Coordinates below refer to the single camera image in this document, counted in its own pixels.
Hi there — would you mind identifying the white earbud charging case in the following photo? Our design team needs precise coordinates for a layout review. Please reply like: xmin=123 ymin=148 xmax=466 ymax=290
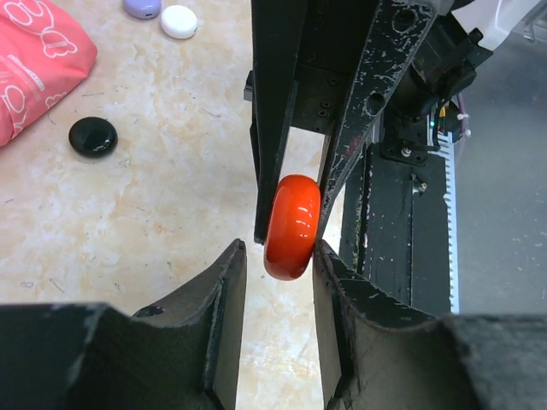
xmin=160 ymin=5 xmax=198 ymax=39

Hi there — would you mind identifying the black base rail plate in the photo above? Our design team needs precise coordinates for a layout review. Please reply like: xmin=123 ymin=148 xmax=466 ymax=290
xmin=339 ymin=144 xmax=451 ymax=316

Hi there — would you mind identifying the purple earbud charging case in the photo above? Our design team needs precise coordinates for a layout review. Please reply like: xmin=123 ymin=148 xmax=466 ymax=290
xmin=122 ymin=0 xmax=162 ymax=20

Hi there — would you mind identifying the white slotted cable duct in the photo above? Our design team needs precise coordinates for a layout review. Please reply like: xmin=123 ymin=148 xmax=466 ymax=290
xmin=436 ymin=132 xmax=460 ymax=314

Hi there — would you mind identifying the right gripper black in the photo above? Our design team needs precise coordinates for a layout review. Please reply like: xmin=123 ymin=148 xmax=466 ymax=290
xmin=244 ymin=1 xmax=438 ymax=244

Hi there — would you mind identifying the crumpled pink printed cloth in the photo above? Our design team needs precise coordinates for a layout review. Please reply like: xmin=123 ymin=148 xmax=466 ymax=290
xmin=1 ymin=1 xmax=97 ymax=146

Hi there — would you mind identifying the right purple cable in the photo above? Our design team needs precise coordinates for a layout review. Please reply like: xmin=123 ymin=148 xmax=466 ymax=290
xmin=455 ymin=93 xmax=471 ymax=133

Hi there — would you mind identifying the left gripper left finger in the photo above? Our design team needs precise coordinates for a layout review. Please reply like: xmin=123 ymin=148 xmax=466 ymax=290
xmin=1 ymin=240 xmax=247 ymax=409

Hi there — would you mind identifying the black earbud charging case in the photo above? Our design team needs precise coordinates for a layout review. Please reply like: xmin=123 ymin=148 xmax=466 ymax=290
xmin=68 ymin=116 xmax=118 ymax=158

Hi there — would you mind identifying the orange earbud charging case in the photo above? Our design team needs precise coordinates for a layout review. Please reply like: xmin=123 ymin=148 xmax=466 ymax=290
xmin=263 ymin=174 xmax=321 ymax=281

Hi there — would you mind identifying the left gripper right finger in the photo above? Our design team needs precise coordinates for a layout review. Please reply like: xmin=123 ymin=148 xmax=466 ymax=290
xmin=313 ymin=242 xmax=546 ymax=409

